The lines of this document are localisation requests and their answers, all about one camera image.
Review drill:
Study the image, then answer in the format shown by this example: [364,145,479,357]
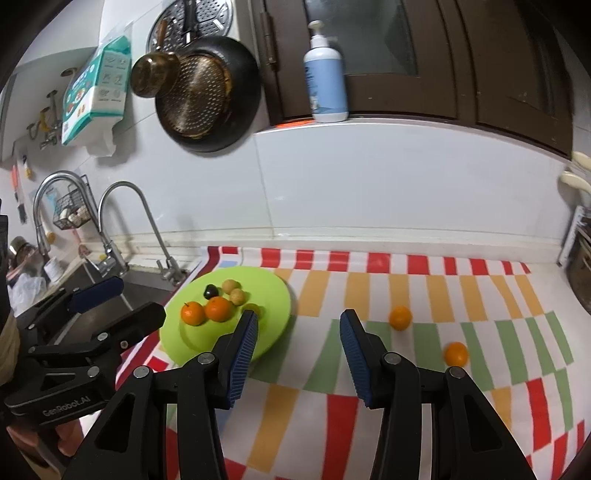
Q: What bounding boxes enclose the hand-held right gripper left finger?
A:
[62,309,259,480]

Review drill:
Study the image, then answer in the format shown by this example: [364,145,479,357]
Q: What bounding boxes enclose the colourful striped cloth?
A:
[113,246,591,480]

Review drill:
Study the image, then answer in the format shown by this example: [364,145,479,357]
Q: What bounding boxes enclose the steel cooking pot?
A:
[567,231,591,315]

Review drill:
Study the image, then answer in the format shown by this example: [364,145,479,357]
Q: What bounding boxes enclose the green plate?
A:
[159,266,291,364]

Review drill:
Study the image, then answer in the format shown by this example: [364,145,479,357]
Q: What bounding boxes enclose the orange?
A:
[180,301,206,327]
[444,342,469,367]
[205,296,234,323]
[389,305,413,330]

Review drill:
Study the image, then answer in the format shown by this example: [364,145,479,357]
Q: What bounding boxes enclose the black frying pan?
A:
[154,36,262,153]

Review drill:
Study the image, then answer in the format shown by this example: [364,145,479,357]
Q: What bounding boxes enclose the blue pump soap bottle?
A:
[303,21,350,123]

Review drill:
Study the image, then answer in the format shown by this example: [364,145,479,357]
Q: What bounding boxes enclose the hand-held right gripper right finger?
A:
[339,309,539,480]

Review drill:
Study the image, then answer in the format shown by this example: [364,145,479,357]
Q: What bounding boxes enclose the teal tissue pack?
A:
[61,34,133,158]

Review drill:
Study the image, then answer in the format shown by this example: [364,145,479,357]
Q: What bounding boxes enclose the steel steamer plate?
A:
[147,0,234,54]

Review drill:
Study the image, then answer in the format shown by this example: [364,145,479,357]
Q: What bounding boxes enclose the tall chrome faucet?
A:
[33,171,130,278]

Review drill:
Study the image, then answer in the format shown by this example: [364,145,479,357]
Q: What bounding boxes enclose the small brass pot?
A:
[130,18,181,99]

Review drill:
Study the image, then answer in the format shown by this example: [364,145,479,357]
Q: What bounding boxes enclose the thin gooseneck faucet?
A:
[98,181,185,285]

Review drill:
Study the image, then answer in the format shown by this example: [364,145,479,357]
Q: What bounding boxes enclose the dark wooden window frame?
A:
[252,0,576,160]

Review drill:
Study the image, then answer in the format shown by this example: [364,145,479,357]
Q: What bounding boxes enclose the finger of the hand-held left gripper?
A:
[17,275,125,327]
[90,302,167,354]

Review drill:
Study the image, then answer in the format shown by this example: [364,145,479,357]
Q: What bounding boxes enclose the wall hooks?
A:
[25,90,64,151]

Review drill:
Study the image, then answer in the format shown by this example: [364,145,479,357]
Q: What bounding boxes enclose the person's left hand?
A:
[7,414,86,463]

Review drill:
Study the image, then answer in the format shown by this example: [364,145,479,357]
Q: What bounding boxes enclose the black wire basket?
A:
[53,185,93,230]

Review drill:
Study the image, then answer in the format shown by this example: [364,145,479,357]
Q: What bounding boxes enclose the metal kitchen rack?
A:
[556,205,591,269]

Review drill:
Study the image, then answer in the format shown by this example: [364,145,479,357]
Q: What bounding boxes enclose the steel sink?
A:
[28,263,186,344]

